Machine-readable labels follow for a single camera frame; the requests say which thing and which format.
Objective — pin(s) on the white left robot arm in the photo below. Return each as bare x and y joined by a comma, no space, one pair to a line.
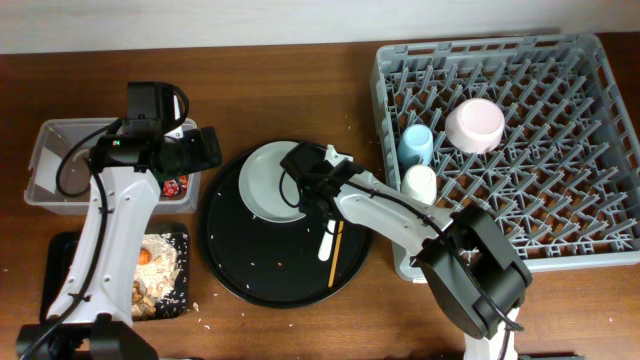
132,158

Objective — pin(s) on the orange carrot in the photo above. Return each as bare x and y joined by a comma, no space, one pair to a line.
144,257

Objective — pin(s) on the brown food scrap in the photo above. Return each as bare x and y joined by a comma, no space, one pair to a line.
137,294

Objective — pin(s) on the blue plastic cup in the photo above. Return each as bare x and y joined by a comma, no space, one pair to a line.
415,146

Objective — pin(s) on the round black tray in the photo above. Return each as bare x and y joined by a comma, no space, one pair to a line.
270,264

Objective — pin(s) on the clear plastic bin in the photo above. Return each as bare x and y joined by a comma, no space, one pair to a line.
55,139

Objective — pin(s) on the wooden chopstick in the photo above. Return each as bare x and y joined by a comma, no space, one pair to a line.
335,254

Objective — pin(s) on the grey dishwasher rack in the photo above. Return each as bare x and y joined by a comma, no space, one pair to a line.
563,184

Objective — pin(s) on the food leftovers pile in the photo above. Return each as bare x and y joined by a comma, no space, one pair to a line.
158,277

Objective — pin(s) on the white plastic fork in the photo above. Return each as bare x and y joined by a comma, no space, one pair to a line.
324,251

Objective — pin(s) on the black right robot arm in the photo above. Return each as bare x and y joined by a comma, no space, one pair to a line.
476,276

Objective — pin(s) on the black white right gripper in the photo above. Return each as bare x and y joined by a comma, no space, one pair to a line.
307,205

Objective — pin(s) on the light blue plate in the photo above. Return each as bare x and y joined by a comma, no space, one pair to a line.
261,181

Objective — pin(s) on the red snack wrapper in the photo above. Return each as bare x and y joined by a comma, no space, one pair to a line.
175,187

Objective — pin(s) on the black rectangular tray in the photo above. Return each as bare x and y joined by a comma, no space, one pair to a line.
61,251

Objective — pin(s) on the pink bowl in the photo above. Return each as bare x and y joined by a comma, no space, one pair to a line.
475,126

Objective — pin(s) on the cream plastic cup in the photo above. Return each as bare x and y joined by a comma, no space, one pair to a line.
420,183

